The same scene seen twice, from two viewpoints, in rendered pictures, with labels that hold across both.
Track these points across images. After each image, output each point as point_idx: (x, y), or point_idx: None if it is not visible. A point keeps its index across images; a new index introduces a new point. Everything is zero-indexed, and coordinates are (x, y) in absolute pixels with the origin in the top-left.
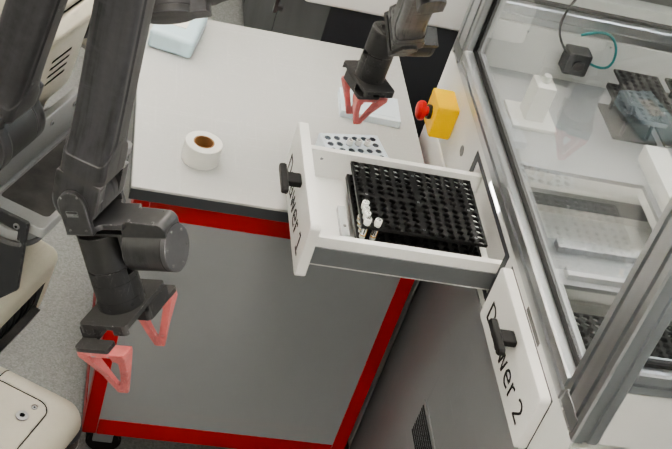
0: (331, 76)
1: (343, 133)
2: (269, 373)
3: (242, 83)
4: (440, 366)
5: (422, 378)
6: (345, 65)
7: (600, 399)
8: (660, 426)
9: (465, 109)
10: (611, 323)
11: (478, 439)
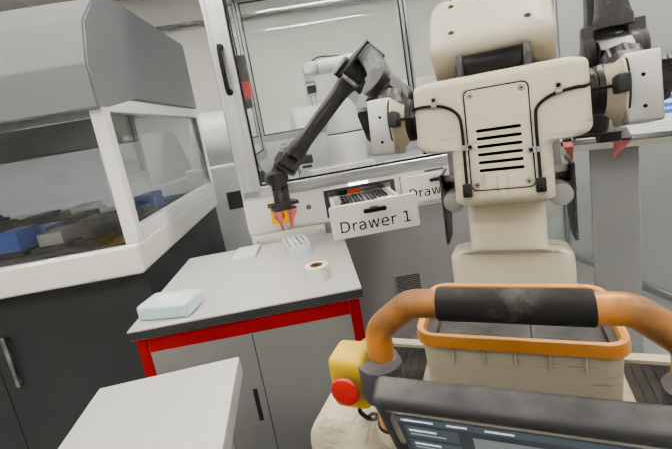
0: (215, 266)
1: (271, 255)
2: None
3: (229, 283)
4: (390, 257)
5: (381, 277)
6: (274, 206)
7: None
8: None
9: (291, 197)
10: None
11: (442, 228)
